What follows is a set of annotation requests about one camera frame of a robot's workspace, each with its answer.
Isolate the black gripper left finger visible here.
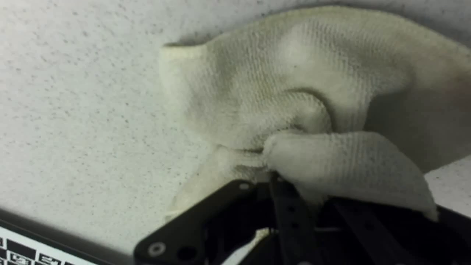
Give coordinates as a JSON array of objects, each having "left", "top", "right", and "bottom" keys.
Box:
[{"left": 133, "top": 170, "right": 321, "bottom": 265}]

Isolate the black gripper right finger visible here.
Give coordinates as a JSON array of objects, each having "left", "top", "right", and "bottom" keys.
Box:
[{"left": 306, "top": 195, "right": 471, "bottom": 265}]

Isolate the cream mesh cloth towel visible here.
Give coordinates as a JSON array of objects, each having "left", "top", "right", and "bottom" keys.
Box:
[{"left": 159, "top": 4, "right": 471, "bottom": 222}]

